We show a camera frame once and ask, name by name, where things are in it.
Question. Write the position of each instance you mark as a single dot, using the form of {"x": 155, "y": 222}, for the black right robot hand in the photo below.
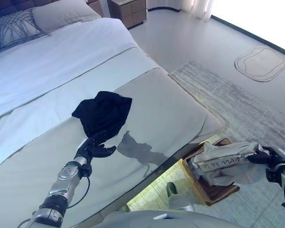
{"x": 268, "y": 155}

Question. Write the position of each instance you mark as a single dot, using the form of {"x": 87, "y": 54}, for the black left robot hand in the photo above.
{"x": 92, "y": 150}

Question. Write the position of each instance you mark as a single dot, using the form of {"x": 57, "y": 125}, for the black garment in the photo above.
{"x": 102, "y": 114}

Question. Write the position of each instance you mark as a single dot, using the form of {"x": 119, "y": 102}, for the beige printed garment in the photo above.
{"x": 228, "y": 149}

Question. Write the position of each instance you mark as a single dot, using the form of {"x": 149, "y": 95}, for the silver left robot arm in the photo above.
{"x": 66, "y": 173}

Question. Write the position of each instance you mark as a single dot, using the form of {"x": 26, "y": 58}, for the brown wicker basket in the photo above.
{"x": 211, "y": 197}

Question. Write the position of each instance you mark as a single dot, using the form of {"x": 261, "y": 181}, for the beige bed cover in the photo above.
{"x": 156, "y": 107}

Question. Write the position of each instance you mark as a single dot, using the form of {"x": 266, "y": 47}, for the white textured blanket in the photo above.
{"x": 38, "y": 133}

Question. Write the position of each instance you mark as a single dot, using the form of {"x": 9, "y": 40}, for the grey patterned rug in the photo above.
{"x": 228, "y": 107}

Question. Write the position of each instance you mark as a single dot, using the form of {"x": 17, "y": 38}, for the small beige floor mat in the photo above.
{"x": 261, "y": 64}

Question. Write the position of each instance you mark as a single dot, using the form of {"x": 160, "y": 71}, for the grey robot torso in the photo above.
{"x": 156, "y": 221}

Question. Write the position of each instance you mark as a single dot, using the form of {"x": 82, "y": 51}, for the silver right robot leg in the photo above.
{"x": 180, "y": 202}

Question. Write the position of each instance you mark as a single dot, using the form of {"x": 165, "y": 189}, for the white duvet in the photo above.
{"x": 50, "y": 59}

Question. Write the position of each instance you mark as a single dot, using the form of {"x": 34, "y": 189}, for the plain beige pillow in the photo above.
{"x": 61, "y": 14}

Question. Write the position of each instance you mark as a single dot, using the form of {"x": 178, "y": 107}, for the brown wooden nightstand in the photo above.
{"x": 130, "y": 14}

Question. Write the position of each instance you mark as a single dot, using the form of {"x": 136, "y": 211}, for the grey patterned cushion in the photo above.
{"x": 14, "y": 28}

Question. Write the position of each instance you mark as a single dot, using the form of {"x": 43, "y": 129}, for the sheer white curtain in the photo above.
{"x": 197, "y": 9}

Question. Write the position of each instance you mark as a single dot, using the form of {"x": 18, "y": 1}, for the tufted brown headboard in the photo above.
{"x": 9, "y": 6}

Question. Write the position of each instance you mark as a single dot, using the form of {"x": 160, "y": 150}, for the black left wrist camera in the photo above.
{"x": 85, "y": 169}

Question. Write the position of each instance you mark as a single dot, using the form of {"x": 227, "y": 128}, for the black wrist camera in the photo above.
{"x": 85, "y": 169}
{"x": 273, "y": 175}

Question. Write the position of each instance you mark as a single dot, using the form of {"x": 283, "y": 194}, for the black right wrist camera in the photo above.
{"x": 273, "y": 175}

